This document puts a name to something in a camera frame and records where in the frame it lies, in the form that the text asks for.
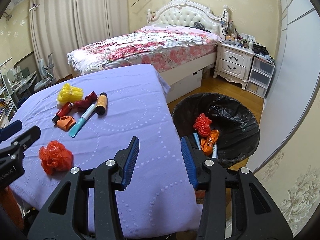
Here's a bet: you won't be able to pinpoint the dark red ribbon bow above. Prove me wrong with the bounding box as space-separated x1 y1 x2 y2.
73 92 98 112

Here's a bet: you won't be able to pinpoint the teal white tube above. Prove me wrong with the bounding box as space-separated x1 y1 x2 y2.
68 103 95 138

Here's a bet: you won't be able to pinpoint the white under-bed box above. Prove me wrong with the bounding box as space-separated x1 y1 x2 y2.
167 70 203 103

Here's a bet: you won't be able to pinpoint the orange thread spool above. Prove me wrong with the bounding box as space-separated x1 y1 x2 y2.
95 92 108 115

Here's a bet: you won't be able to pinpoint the plastic drawer unit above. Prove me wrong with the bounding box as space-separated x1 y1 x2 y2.
246 55 276 98

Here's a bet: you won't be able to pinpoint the white nightstand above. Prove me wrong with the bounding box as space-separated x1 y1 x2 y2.
213 42 254 90

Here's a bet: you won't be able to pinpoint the orange snack wrapper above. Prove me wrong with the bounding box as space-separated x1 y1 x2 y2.
200 129 220 156

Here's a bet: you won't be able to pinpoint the white tufted headboard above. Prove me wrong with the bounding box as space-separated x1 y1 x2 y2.
146 0 229 37

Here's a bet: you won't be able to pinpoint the white desk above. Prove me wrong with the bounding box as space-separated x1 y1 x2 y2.
1 71 37 110

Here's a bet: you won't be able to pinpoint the white wardrobe door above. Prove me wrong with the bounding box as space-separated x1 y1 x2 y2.
247 0 319 172

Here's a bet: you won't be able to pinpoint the red cylindrical bottle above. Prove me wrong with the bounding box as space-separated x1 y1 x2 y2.
52 102 73 124

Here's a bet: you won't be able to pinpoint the black lined trash bin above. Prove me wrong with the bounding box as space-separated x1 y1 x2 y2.
171 93 260 168

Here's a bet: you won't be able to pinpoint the nightstand clutter items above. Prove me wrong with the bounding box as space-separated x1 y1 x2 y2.
220 5 274 63

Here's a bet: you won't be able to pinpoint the beige curtains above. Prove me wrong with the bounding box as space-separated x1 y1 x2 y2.
29 0 129 79

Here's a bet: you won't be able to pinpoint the yellow mesh scrubber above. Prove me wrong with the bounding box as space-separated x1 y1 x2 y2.
57 83 84 105

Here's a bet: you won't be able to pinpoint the grey desk chair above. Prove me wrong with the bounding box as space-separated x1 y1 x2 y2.
34 53 57 93

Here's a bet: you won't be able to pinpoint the red plastic bag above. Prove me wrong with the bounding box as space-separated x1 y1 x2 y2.
39 140 73 176

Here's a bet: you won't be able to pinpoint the orange paper packet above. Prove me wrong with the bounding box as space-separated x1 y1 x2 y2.
56 116 76 132

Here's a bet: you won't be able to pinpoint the floral covered bed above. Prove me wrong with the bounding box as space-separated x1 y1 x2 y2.
67 26 222 75

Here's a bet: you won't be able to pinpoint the bookshelf with books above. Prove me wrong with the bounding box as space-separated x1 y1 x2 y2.
0 75 17 128

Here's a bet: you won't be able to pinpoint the purple table cloth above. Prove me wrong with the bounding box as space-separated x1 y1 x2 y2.
10 64 202 238

